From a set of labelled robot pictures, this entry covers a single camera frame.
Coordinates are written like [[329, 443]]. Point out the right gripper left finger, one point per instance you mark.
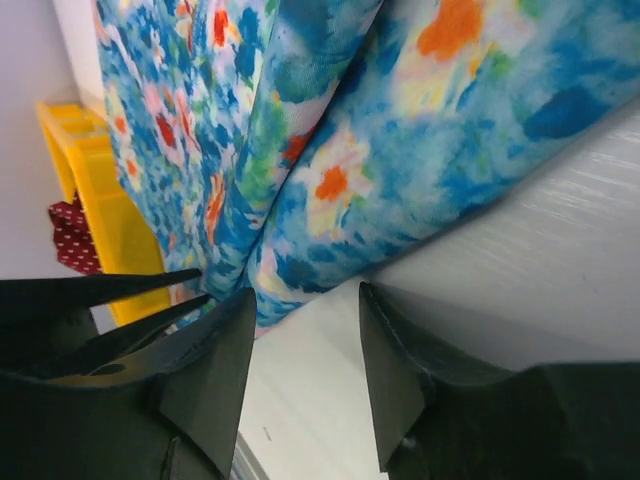
[[169, 410]]

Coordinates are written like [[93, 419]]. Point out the red polka dot skirt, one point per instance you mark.
[[72, 239]]

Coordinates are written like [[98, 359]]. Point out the yellow plastic tray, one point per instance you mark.
[[80, 149]]

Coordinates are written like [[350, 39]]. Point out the blue floral skirt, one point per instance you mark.
[[288, 146]]

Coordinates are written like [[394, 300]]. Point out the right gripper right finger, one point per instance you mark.
[[440, 413]]

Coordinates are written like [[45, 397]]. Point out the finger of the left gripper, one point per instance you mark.
[[116, 343], [63, 294]]

